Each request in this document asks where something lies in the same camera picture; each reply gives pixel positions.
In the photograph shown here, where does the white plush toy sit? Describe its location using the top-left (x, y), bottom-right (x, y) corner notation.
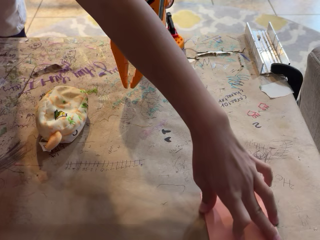
top-left (34, 85), bottom-right (90, 152)

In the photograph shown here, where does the pink paper sheet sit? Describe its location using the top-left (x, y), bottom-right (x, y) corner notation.
top-left (199, 191), bottom-right (283, 240)

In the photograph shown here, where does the person's bare forearm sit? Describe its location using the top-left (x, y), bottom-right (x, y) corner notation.
top-left (74, 0), bottom-right (231, 136)

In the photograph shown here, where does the person's bare hand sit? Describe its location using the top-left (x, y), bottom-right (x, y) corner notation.
top-left (191, 114), bottom-right (283, 240)

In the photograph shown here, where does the grey yellow patterned rug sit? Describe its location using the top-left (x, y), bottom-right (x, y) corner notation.
top-left (26, 0), bottom-right (320, 73)

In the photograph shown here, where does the scribbled brown paper table cover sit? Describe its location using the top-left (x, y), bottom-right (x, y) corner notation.
top-left (0, 33), bottom-right (316, 240)

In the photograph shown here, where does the person's white shirt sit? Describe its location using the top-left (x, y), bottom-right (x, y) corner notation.
top-left (0, 0), bottom-right (28, 38)

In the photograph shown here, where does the white torn paper scrap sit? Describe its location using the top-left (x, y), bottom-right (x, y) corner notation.
top-left (259, 79), bottom-right (295, 99)

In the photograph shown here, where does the black clamp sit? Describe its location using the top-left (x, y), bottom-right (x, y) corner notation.
top-left (270, 62), bottom-right (304, 101)

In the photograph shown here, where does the grey upholstered sofa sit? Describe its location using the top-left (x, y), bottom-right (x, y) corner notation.
top-left (298, 46), bottom-right (320, 152)

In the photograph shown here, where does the aluminium channel rail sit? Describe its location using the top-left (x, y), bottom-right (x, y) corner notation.
top-left (244, 21), bottom-right (291, 75)

